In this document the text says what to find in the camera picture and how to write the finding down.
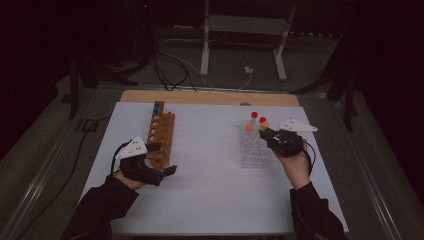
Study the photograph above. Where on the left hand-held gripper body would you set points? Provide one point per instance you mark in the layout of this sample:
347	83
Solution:
135	148

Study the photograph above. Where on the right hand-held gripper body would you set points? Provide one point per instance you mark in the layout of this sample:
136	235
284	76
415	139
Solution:
288	143

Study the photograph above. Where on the orange capped test tube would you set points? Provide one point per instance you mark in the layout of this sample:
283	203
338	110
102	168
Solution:
249	127
265	125

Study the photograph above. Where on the red capped test tube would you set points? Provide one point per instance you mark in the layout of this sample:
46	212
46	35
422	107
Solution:
254	115
262	119

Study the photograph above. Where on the wooden test tube rack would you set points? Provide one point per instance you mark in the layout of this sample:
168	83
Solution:
163	133

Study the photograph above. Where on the clear plastic tube rack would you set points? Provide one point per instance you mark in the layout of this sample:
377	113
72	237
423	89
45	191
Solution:
253	153

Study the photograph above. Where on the blue capped test tube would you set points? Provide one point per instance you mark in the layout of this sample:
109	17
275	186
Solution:
156	106
155	112

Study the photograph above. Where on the person's right hand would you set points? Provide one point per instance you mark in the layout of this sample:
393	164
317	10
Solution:
298	168

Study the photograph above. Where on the person's left hand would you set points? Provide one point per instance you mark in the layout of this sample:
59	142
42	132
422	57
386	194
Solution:
130	182

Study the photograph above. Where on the white table mat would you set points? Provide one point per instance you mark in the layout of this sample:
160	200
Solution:
213	186

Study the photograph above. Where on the white power adapter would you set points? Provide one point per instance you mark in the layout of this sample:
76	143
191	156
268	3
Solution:
248	70

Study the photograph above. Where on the black floor stand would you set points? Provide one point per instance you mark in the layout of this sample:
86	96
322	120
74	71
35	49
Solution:
349	106
74	96

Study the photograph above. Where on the white metal stand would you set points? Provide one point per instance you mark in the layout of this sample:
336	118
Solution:
204	50

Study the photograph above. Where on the dark equipment with red light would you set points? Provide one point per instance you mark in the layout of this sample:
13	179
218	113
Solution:
145	13

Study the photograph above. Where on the metal floor rail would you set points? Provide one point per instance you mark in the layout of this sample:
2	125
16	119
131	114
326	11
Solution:
36	186
366	180

